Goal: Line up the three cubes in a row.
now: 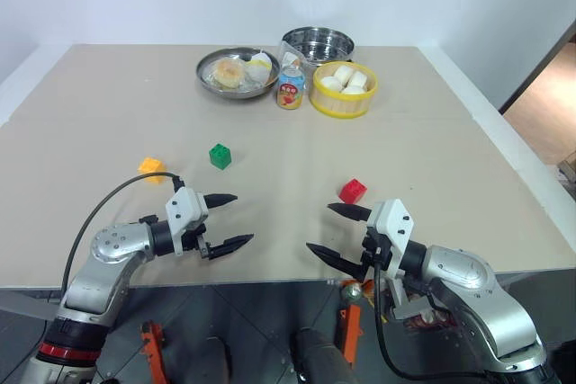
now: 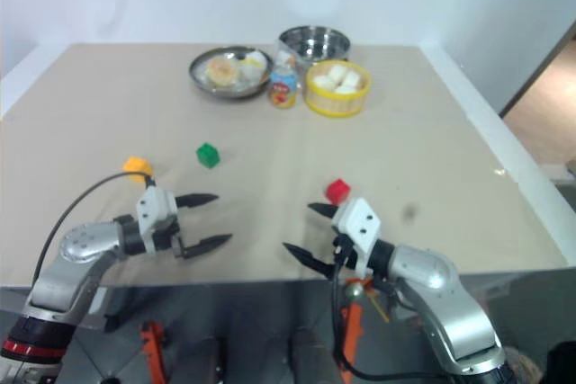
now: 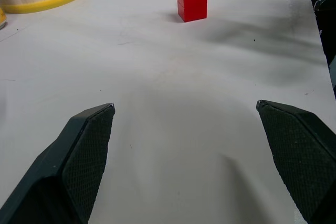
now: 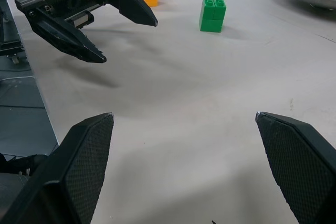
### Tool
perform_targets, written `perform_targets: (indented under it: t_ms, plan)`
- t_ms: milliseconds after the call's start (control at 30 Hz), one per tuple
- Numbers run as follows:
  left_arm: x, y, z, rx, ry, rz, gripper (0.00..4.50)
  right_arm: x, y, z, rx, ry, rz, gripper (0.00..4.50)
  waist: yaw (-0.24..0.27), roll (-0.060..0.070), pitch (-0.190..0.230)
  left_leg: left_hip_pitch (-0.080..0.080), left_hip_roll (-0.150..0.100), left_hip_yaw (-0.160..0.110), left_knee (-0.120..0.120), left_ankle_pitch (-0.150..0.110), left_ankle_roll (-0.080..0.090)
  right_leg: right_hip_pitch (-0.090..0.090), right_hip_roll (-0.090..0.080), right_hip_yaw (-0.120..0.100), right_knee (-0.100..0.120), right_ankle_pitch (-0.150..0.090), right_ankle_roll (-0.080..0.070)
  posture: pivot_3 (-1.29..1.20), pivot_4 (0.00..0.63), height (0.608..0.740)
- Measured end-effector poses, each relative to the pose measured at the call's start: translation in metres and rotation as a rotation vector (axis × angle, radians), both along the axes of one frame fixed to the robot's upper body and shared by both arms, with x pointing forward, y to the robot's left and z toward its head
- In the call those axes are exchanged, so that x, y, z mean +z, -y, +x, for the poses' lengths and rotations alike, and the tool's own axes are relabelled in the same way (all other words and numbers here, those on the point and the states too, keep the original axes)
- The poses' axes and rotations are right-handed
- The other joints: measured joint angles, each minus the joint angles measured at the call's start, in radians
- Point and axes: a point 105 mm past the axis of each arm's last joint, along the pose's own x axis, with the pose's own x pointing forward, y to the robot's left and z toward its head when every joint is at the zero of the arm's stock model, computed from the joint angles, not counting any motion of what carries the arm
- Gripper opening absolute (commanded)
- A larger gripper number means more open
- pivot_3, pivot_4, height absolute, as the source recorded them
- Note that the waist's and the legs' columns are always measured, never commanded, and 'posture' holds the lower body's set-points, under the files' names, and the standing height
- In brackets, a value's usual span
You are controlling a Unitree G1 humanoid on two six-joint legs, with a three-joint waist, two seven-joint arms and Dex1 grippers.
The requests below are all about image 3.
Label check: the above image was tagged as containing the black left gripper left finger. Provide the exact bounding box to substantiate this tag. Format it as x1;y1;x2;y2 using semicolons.
0;103;116;224

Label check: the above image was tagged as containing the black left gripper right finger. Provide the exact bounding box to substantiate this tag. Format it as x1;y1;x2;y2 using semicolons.
256;100;336;224

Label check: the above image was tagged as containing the red toy brick stack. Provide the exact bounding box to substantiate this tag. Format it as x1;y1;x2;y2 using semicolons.
176;0;208;23

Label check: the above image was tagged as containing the yellow and white can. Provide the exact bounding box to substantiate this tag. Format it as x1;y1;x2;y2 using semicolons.
0;7;8;30

